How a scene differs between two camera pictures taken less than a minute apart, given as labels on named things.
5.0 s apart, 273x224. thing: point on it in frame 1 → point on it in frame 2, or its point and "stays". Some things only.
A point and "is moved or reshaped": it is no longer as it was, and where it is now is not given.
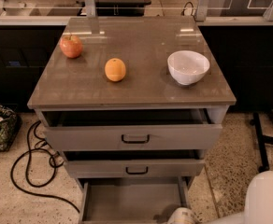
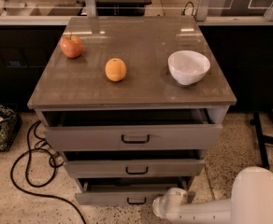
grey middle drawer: [134, 163] stays
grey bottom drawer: [132, 200] is moved or reshaped
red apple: [71, 46] stays
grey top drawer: [131, 129] stays
